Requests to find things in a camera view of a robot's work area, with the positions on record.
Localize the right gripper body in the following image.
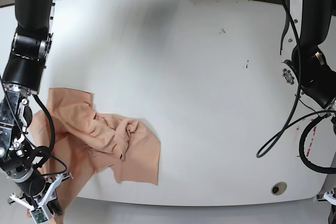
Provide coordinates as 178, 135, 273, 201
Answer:
7, 166, 72, 211

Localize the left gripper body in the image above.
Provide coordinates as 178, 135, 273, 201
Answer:
313, 187, 336, 224

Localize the peach T-shirt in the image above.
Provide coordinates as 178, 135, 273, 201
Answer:
41, 88, 161, 210

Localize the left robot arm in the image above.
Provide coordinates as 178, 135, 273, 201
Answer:
256, 0, 335, 175

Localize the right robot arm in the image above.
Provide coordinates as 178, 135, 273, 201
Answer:
1, 0, 70, 223

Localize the right table grommet hole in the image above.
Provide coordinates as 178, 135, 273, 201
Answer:
271, 182, 287, 196

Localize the red tape marking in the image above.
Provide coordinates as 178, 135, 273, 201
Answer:
294, 118, 317, 158

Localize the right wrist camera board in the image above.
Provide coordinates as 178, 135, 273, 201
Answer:
29, 208, 52, 224

